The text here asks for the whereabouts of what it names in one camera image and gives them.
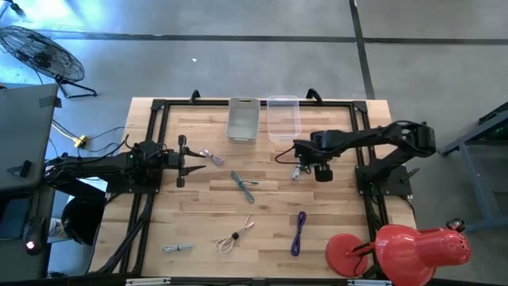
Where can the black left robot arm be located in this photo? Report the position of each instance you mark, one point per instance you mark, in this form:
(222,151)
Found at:
(99,165)

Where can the black floor fan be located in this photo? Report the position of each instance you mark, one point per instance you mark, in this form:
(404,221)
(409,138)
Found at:
(39,53)

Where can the grey side desk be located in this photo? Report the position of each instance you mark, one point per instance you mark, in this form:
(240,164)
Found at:
(24,131)

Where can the black aluminium table frame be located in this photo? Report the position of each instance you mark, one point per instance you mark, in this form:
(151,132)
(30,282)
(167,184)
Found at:
(190,103)

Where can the black round stool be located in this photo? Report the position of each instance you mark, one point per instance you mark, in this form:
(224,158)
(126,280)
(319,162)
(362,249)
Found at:
(81,218)

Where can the clear plastic bin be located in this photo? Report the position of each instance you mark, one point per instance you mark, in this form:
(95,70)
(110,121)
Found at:
(283,119)

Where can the red desk lamp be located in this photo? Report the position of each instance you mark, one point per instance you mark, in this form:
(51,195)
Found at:
(409,250)

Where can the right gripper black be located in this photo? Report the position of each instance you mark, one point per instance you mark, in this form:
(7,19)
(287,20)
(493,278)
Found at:
(323,167)

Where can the opaque grey-white plastic bin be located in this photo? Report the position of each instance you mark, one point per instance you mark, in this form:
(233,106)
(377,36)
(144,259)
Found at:
(243,119)

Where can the black computer mouse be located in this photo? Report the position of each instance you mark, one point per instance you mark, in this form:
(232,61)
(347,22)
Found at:
(35,234)

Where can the white aluminium bracket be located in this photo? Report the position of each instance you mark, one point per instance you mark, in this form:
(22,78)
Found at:
(147,281)
(369,282)

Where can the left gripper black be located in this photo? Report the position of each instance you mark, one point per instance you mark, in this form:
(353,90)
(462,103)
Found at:
(182,161)

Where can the blue-grey metal cart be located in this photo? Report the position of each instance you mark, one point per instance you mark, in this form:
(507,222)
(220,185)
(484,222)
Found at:
(464,141)

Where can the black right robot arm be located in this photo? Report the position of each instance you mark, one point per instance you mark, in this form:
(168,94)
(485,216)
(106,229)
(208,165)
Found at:
(377,137)

